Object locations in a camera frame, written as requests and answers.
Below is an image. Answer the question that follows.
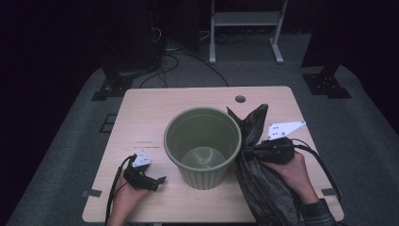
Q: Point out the person's left hand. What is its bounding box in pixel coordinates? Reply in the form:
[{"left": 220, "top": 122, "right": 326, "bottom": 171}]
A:
[{"left": 110, "top": 170, "right": 152, "bottom": 218}]

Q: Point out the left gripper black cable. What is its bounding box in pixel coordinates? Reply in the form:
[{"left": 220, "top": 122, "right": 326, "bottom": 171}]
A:
[{"left": 104, "top": 153, "right": 139, "bottom": 225}]

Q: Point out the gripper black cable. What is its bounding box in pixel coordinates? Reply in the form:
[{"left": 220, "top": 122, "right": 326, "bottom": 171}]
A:
[
  {"left": 290, "top": 137, "right": 343, "bottom": 202},
  {"left": 104, "top": 153, "right": 139, "bottom": 225}
]

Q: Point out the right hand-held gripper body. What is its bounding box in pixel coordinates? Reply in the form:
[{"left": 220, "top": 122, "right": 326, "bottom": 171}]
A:
[{"left": 258, "top": 121, "right": 307, "bottom": 165}]

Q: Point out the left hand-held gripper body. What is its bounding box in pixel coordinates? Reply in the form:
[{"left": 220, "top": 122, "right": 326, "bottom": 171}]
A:
[{"left": 122, "top": 150, "right": 159, "bottom": 192}]

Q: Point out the black stand base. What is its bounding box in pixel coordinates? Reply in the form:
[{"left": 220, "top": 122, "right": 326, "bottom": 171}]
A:
[
  {"left": 300, "top": 0, "right": 352, "bottom": 100},
  {"left": 90, "top": 67, "right": 136, "bottom": 102}
]

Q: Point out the person's right hand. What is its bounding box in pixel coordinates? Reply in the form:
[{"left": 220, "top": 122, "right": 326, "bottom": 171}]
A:
[{"left": 263, "top": 150, "right": 312, "bottom": 197}]

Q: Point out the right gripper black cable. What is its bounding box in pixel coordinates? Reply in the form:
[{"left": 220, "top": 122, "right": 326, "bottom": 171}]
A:
[{"left": 290, "top": 137, "right": 343, "bottom": 202}]

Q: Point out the dark computer tower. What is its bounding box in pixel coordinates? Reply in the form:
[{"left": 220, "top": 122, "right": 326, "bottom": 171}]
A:
[{"left": 103, "top": 0, "right": 164, "bottom": 72}]

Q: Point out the green plastic trash bin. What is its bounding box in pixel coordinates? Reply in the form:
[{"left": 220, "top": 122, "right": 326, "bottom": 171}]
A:
[{"left": 163, "top": 106, "right": 243, "bottom": 191}]

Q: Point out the black floor cable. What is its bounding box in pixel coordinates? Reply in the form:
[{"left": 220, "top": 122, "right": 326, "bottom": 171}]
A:
[{"left": 138, "top": 52, "right": 230, "bottom": 89}]

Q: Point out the white metal desk frame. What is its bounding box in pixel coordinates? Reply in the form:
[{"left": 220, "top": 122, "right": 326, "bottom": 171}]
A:
[{"left": 209, "top": 0, "right": 289, "bottom": 65}]

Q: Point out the black garbage bag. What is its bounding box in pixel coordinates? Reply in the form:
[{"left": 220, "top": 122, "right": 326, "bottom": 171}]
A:
[{"left": 226, "top": 103, "right": 302, "bottom": 226}]

